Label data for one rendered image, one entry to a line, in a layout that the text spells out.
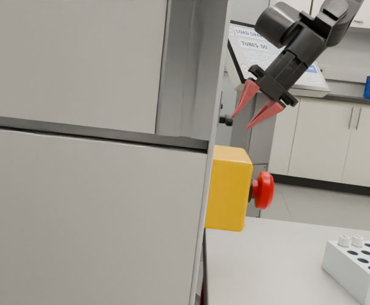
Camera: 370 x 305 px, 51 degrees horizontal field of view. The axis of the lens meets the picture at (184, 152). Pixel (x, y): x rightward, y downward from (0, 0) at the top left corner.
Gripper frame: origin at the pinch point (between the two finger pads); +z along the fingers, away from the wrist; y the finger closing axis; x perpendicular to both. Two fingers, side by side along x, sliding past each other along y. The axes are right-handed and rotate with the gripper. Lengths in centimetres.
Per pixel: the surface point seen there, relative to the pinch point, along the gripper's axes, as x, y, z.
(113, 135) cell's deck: 47.1, 14.1, 6.1
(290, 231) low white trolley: 15.9, -14.6, 8.0
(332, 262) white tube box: 28.8, -15.2, 5.8
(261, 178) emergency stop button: 35.4, 0.7, 2.9
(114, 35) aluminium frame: 48, 18, 1
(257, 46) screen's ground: -87, 0, -25
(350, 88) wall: -349, -126, -99
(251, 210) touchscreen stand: -93, -47, 28
